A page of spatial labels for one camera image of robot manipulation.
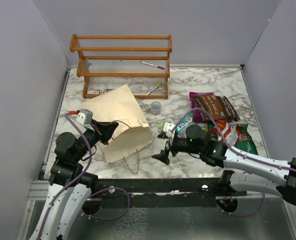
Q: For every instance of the purple snack bag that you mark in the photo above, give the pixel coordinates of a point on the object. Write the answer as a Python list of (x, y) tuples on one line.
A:
[(197, 117)]

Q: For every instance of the teal mint candy bag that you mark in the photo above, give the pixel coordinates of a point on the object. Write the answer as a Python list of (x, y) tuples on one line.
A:
[(183, 124)]

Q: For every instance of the small clear plastic cup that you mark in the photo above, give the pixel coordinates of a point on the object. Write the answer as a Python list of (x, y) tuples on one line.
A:
[(155, 108)]

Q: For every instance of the small lime green candy bag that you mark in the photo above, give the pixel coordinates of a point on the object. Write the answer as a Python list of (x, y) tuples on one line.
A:
[(160, 127)]

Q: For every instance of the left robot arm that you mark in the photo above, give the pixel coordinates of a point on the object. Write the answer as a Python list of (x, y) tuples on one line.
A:
[(69, 183)]

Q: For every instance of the red Doritos bag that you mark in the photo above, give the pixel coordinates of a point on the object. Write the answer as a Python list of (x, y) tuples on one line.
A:
[(228, 129)]

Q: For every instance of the wooden two-tier shelf rack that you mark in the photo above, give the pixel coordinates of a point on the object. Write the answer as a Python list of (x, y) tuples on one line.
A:
[(119, 56)]

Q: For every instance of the pink capped white marker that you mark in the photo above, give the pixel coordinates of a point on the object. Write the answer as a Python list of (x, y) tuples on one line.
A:
[(152, 65)]

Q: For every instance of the red white matchbox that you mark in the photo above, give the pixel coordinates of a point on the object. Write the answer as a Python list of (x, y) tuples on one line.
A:
[(93, 91)]

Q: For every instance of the green capped white marker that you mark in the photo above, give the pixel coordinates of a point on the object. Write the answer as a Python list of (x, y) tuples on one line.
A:
[(154, 88)]

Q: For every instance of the brown sea salt chip bag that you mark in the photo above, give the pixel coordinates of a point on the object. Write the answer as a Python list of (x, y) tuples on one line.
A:
[(219, 107)]

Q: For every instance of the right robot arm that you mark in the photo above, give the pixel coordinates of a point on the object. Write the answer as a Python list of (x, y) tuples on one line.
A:
[(243, 171)]

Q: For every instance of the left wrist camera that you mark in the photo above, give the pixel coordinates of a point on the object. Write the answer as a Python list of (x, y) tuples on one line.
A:
[(83, 117)]

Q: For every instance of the open small cardboard box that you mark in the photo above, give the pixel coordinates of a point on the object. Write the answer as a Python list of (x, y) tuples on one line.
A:
[(108, 90)]

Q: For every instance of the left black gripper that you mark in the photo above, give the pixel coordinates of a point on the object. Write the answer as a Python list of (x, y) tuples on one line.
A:
[(104, 130)]

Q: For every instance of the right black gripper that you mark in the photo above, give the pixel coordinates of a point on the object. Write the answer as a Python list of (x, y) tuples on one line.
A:
[(163, 155)]

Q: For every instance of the green snack bag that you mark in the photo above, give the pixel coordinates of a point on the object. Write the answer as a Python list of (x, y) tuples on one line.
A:
[(245, 142)]

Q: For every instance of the beige paper bag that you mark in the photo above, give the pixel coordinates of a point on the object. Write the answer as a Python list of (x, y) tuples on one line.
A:
[(133, 132)]

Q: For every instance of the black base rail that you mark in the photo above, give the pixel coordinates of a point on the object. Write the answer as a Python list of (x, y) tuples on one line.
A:
[(160, 192)]

